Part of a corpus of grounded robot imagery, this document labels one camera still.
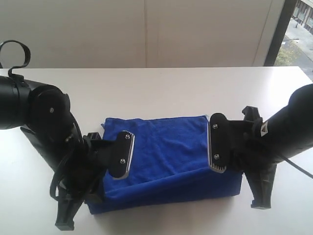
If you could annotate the blue microfibre towel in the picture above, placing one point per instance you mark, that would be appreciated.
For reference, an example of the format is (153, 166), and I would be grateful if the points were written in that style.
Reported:
(169, 165)

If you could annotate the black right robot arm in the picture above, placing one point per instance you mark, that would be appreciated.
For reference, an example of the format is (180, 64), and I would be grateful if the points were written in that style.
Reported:
(284, 135)

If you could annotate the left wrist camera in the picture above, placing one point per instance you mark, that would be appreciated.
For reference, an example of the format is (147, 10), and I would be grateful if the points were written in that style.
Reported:
(115, 157)

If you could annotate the dark window frame post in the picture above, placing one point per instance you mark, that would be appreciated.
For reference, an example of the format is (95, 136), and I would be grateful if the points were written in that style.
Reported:
(279, 33)

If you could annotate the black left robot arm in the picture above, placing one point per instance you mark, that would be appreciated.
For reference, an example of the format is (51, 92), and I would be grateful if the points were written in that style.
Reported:
(42, 112)

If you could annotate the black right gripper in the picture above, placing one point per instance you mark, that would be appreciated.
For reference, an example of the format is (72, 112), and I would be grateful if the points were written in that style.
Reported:
(254, 158)

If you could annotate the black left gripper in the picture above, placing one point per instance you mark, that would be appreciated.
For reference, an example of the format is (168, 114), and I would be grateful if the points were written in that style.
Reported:
(75, 179)

